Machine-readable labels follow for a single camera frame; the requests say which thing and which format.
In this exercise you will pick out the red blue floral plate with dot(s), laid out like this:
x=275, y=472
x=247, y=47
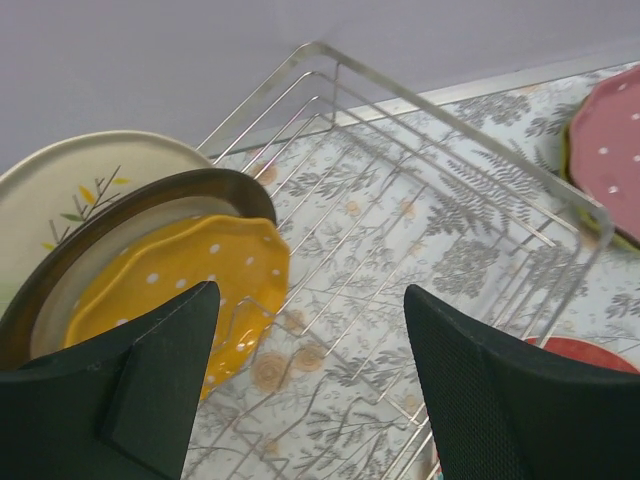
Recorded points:
x=566, y=356

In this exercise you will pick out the green polka dot plate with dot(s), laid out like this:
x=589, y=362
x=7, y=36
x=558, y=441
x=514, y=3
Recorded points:
x=620, y=239

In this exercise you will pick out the cream plate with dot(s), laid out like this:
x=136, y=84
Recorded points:
x=51, y=193

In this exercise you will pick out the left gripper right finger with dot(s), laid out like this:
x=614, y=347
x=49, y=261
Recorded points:
x=501, y=408

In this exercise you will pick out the yellow polka dot plate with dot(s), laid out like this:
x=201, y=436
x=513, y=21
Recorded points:
x=246, y=258

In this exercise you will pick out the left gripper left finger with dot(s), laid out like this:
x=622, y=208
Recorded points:
x=120, y=405

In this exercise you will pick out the pink polka dot plate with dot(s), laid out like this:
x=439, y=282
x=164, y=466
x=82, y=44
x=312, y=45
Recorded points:
x=604, y=136

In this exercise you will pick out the floral tablecloth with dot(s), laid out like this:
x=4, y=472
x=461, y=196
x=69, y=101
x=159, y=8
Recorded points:
x=375, y=300

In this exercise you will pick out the brown rim beige plate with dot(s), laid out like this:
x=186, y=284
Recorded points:
x=78, y=258

